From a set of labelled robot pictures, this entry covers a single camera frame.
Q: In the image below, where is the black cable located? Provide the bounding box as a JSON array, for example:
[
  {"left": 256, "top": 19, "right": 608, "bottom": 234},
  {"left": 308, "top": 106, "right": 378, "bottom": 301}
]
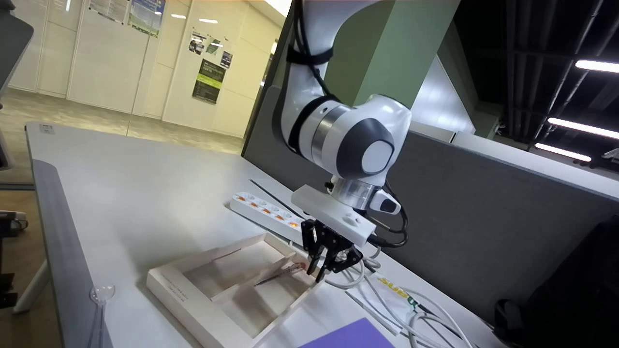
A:
[{"left": 366, "top": 205, "right": 411, "bottom": 251}]

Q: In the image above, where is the pale wall poster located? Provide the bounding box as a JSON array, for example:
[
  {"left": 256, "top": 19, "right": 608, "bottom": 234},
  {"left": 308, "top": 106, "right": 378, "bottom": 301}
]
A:
[{"left": 127, "top": 0, "right": 169, "bottom": 38}]

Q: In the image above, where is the ceiling light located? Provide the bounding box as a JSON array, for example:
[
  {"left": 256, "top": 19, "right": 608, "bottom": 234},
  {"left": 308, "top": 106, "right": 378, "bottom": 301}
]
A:
[
  {"left": 533, "top": 141, "right": 595, "bottom": 164},
  {"left": 546, "top": 114, "right": 619, "bottom": 143},
  {"left": 573, "top": 56, "right": 619, "bottom": 75}
]

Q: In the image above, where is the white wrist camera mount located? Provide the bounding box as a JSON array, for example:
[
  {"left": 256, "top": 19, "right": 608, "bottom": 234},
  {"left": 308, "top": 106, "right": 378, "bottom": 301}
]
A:
[{"left": 291, "top": 183, "right": 380, "bottom": 247}]

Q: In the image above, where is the white power strip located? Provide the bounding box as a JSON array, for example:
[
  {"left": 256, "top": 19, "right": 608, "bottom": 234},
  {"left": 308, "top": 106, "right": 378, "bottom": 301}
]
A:
[{"left": 229, "top": 189, "right": 307, "bottom": 236}]

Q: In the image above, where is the grey office partition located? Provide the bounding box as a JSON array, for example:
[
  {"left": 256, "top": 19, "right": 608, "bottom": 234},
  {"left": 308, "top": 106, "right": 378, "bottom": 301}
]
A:
[{"left": 241, "top": 36, "right": 619, "bottom": 325}]

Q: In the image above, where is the wooden divided tray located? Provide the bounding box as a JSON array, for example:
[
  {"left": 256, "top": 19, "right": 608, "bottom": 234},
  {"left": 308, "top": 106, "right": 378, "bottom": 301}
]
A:
[{"left": 144, "top": 232, "right": 326, "bottom": 348}]

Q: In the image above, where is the clear plastic spoon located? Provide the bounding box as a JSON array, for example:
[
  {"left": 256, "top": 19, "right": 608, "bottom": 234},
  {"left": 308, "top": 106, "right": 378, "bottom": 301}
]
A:
[{"left": 88, "top": 282, "right": 121, "bottom": 348}]

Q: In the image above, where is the white cable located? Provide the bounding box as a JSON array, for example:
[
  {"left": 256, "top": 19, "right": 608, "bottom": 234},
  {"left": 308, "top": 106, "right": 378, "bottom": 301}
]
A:
[{"left": 326, "top": 257, "right": 481, "bottom": 348}]

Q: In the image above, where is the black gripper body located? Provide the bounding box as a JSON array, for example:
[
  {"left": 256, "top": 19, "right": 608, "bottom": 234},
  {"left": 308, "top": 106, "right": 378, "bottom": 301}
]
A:
[{"left": 301, "top": 216, "right": 365, "bottom": 257}]

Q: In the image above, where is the purple mat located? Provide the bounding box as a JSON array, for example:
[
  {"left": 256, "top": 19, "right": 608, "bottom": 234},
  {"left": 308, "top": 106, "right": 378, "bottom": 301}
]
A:
[{"left": 297, "top": 315, "right": 397, "bottom": 348}]

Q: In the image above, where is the black green wall poster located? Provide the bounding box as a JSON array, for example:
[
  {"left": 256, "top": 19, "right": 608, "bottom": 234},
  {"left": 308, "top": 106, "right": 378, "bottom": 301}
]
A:
[{"left": 190, "top": 56, "right": 229, "bottom": 106}]

